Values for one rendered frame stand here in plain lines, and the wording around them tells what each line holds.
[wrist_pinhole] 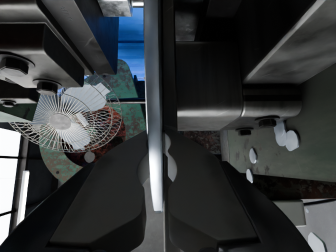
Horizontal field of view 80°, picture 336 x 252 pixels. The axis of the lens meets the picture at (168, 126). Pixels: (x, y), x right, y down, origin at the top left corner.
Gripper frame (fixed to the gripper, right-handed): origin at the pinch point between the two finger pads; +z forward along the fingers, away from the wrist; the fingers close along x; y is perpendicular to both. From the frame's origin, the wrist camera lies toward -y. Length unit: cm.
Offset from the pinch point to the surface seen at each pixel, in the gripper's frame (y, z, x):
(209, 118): 2.2, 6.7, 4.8
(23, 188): 229, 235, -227
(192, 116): 1.7, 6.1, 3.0
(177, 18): -6.8, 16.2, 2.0
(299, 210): 27.7, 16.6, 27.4
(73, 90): 21, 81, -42
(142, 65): 44, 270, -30
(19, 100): 4.6, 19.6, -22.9
